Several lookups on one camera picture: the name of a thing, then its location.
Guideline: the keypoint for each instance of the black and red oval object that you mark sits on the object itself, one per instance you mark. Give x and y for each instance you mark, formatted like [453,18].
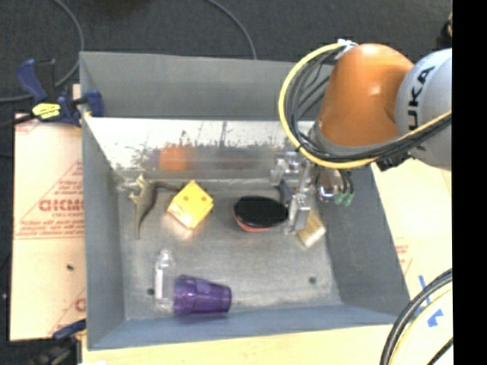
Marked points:
[258,211]

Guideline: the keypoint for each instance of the brown cardboard board, red print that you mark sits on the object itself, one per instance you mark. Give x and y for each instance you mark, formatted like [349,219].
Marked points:
[45,242]

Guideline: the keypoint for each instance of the grey-green toy dinosaur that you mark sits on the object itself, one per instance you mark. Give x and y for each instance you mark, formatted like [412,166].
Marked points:
[144,200]

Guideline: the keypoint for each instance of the gold and white small box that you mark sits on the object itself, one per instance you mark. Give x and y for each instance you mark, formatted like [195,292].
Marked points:
[314,230]

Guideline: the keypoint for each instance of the purple plastic cup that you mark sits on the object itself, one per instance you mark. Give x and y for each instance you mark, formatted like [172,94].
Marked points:
[201,296]

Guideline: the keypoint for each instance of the grey metal bin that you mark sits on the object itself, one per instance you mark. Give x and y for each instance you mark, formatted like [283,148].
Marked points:
[243,272]

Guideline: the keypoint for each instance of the yellow block with red dots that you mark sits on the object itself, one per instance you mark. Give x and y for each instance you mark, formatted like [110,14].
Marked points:
[188,205]

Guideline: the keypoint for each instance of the clear glass thing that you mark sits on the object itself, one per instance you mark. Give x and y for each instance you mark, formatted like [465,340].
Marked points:
[160,276]

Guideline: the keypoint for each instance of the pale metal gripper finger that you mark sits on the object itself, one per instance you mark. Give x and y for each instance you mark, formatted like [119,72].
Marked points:
[281,170]
[300,213]

